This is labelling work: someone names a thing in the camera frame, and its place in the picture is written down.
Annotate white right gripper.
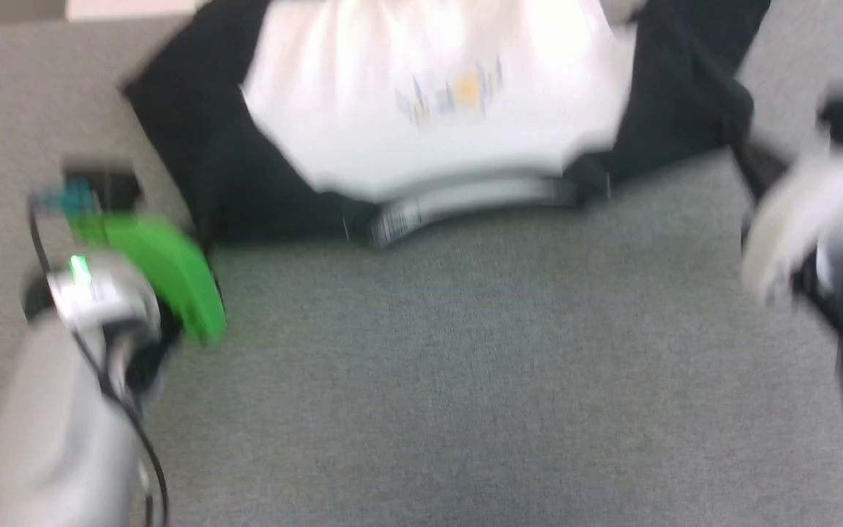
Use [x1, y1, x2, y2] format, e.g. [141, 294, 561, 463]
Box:
[729, 135, 843, 302]

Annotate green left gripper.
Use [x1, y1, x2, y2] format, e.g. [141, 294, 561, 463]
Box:
[69, 211, 229, 346]

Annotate white shirt with black sleeves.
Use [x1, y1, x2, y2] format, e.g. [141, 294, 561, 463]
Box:
[119, 0, 775, 251]

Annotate white box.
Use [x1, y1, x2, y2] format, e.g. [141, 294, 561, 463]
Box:
[65, 0, 206, 22]

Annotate grey fabric sofa surface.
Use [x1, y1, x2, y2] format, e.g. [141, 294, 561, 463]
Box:
[0, 0, 843, 527]

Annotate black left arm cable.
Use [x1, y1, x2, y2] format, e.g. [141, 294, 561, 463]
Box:
[25, 183, 171, 527]

